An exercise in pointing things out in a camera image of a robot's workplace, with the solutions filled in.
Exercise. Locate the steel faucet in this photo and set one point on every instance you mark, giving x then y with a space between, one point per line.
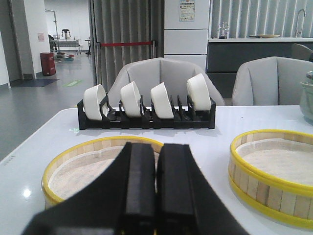
301 15

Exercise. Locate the black dish rack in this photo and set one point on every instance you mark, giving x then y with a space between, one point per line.
183 119

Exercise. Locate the grey chair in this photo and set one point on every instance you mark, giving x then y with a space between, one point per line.
270 81
150 73

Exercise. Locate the green electric cooking pot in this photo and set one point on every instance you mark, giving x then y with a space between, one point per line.
306 101

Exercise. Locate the red trash bin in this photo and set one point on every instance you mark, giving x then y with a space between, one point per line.
47 63

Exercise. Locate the white bowl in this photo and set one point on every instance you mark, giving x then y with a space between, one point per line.
91 100
130 98
198 92
161 102

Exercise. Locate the bamboo steamer tray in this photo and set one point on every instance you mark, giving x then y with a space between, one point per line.
272 171
78 166

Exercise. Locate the right grey chair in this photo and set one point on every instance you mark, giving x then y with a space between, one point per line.
270 81

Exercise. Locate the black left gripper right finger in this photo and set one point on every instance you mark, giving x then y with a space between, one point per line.
186 203

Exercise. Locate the left grey chair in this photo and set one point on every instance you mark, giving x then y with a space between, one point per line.
150 73

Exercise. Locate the red barrier belt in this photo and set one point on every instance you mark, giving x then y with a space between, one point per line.
130 44

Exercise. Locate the grey kitchen counter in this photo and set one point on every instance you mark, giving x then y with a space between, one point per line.
224 56

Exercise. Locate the white refrigerator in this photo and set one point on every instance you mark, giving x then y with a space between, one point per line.
186 27

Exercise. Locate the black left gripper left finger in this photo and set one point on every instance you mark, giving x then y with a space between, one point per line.
121 201

